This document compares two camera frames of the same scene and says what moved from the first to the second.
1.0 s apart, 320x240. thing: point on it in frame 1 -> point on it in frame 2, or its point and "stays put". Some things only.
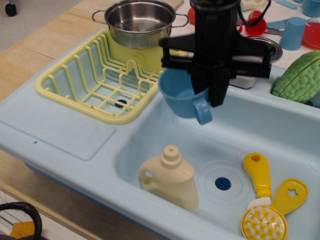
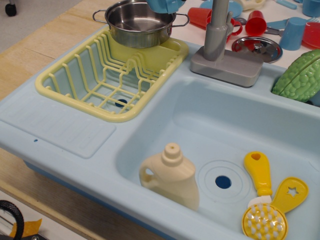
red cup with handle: (239, 23) stays put
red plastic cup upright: (258, 29) stays put
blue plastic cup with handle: (176, 86) -> (165, 6)
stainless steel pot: (138, 24) stays put
